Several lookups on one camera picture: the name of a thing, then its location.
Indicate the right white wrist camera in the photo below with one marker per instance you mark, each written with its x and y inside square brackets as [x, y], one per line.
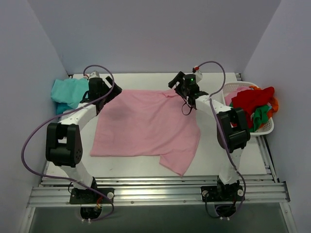
[198, 74]

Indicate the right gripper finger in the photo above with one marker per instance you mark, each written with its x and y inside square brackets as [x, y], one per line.
[177, 79]
[179, 90]

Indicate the white plastic basket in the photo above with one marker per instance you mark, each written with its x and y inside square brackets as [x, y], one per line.
[233, 86]

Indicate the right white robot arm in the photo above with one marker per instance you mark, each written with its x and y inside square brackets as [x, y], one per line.
[231, 124]

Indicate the teal t shirt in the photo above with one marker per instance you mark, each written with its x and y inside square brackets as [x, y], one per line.
[68, 93]

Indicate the pink t shirt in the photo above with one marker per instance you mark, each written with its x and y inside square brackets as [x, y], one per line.
[230, 96]
[148, 123]

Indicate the pink t shirt in basket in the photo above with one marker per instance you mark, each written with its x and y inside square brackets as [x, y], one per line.
[230, 96]

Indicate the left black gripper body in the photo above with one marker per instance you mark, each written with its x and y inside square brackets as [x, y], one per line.
[111, 87]

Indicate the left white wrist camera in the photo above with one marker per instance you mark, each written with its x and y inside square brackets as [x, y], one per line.
[94, 74]

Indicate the green t shirt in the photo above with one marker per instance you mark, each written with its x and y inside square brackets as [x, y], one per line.
[259, 117]

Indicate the red t shirt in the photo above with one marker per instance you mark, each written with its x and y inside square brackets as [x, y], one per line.
[244, 100]

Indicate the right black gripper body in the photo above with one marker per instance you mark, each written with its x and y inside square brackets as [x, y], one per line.
[177, 82]

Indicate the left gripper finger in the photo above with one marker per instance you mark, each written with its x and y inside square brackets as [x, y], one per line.
[116, 90]
[110, 81]

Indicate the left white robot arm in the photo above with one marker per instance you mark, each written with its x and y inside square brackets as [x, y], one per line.
[64, 146]

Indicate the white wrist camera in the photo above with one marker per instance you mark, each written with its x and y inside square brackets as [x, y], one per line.
[198, 74]
[94, 74]

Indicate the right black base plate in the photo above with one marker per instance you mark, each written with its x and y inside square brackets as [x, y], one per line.
[227, 194]

